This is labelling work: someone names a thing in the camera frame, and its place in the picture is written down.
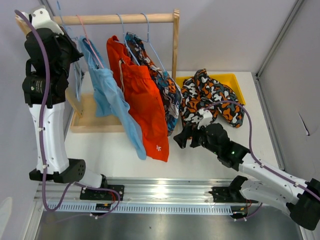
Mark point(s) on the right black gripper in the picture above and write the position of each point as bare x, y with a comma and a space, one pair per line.
188, 130

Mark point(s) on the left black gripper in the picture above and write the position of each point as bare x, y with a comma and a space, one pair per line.
75, 54

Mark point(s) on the pink wire hanger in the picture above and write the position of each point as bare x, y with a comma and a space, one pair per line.
87, 37

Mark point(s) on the orange black camouflage shorts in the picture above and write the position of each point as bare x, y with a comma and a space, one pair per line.
204, 92

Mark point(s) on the light blue shorts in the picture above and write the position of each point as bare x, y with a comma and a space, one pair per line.
109, 97

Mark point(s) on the bright orange shorts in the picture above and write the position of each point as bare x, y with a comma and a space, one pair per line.
143, 97

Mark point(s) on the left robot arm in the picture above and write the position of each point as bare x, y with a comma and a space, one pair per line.
47, 72

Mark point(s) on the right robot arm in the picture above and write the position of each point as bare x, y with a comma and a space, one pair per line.
261, 182

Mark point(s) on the blue orange patterned shorts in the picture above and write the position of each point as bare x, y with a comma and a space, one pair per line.
169, 90

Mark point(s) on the wooden clothes rack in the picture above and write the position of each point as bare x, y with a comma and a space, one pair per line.
83, 118

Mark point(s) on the yellow plastic tray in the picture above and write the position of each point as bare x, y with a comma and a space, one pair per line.
230, 80

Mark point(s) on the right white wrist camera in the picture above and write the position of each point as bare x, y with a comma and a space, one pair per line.
206, 117

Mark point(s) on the aluminium mounting rail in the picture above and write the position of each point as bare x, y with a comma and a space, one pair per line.
150, 196

